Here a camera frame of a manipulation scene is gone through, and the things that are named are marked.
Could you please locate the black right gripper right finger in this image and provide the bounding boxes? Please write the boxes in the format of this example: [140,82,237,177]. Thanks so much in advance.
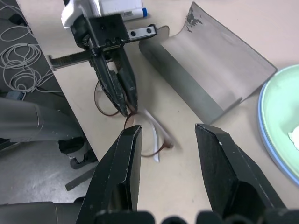
[194,123,287,219]

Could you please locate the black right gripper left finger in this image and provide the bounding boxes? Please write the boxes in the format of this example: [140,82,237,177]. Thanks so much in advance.
[76,125,143,224]

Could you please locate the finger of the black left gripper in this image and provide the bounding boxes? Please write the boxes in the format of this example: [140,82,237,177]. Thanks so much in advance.
[92,49,129,118]
[116,46,139,111]

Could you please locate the brown glasses with white temples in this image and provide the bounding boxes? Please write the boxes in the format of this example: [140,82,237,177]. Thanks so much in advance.
[94,79,175,164]

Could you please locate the grey open glasses case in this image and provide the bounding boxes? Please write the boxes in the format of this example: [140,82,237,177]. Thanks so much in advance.
[138,1,278,126]

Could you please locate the white marker with blue cap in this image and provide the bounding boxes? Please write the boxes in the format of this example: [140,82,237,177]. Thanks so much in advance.
[121,7,150,22]

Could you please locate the black table leg foot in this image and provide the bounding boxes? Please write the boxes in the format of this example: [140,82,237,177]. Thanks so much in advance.
[57,137,99,170]

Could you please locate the white scrap on plate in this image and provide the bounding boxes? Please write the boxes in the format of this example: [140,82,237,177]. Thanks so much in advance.
[287,125,299,150]

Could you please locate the light green plate blue rim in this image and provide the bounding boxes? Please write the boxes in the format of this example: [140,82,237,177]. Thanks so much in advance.
[257,64,299,186]

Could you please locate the silver robot body part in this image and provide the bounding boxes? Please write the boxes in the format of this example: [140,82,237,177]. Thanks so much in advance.
[0,97,83,143]
[0,201,85,224]

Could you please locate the grey power adapter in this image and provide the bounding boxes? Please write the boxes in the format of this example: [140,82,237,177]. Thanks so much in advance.
[5,91,26,101]

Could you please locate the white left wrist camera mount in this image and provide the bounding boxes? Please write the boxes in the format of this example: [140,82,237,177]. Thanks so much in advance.
[61,0,143,30]

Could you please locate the white coiled floor cable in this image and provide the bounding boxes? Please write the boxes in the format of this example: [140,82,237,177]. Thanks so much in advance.
[0,4,56,93]

